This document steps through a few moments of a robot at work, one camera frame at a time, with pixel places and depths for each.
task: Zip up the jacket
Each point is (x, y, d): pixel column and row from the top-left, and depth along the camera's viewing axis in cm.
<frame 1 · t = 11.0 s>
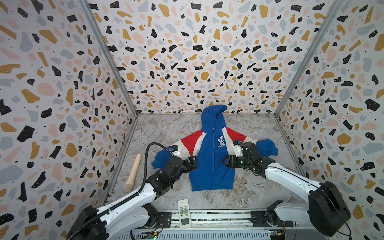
left hand: (191, 156, 79), fingers open
right hand: (223, 158, 84), fingers open
blue red white jacket: (209, 146, 100), point 4 cm above the table

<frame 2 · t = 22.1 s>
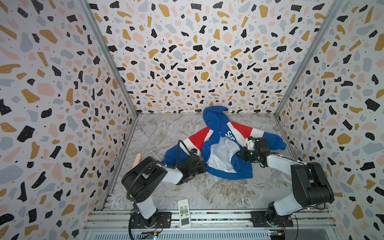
left hand: (208, 163, 90), fingers closed
right hand: (234, 150, 92), fingers closed
blue red white jacket: (219, 143, 104), point 2 cm above the table

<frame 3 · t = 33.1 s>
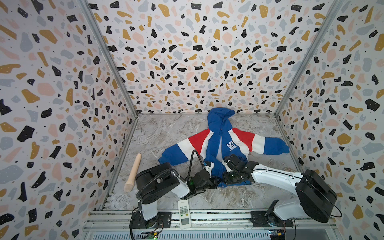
left hand: (224, 179, 83), fingers closed
right hand: (220, 178, 85), fingers closed
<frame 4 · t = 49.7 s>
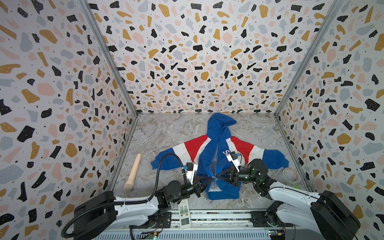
left hand: (213, 179, 68), fingers closed
right hand: (216, 176, 70), fingers closed
blue red white jacket: (220, 156, 92), point 7 cm above the table

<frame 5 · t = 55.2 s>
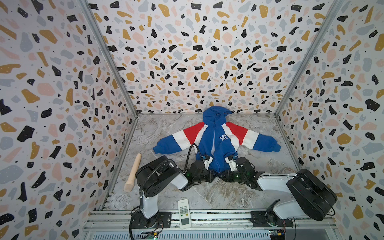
left hand: (220, 173, 86), fingers closed
right hand: (218, 173, 87), fingers open
blue red white jacket: (217, 139, 108), on the table

